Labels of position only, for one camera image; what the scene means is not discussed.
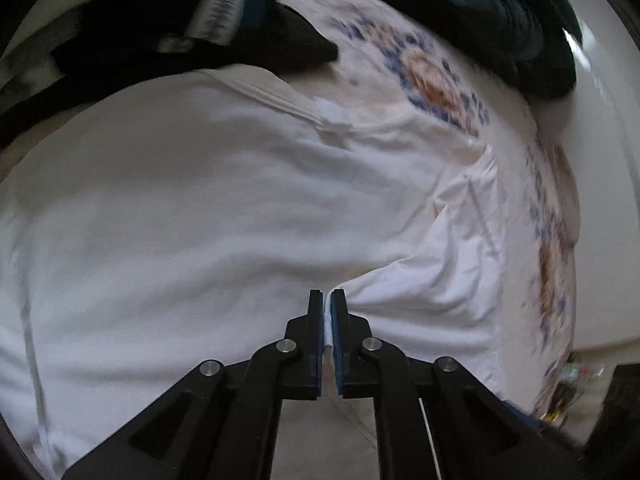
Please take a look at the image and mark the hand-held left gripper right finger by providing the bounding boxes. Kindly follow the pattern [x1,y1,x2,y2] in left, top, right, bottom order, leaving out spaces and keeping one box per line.
[330,288,583,480]

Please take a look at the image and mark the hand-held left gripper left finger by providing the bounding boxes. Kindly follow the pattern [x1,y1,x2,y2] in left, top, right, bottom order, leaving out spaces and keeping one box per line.
[61,289,323,480]

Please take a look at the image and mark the white t-shirt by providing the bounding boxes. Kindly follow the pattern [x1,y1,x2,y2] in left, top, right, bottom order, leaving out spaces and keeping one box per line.
[0,69,505,478]

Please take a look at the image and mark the floral printed bed sheet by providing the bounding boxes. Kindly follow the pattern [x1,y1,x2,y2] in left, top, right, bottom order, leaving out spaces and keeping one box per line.
[0,0,583,480]

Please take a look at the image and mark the black garment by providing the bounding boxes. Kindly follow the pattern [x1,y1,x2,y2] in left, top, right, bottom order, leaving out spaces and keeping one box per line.
[0,0,340,148]

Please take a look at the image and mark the white patterned waistband cloth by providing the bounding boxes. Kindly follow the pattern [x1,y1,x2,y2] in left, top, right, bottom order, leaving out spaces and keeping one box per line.
[187,0,251,43]

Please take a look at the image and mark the dark teal blanket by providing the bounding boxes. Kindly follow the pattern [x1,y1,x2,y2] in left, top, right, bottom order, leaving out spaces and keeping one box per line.
[320,0,583,101]

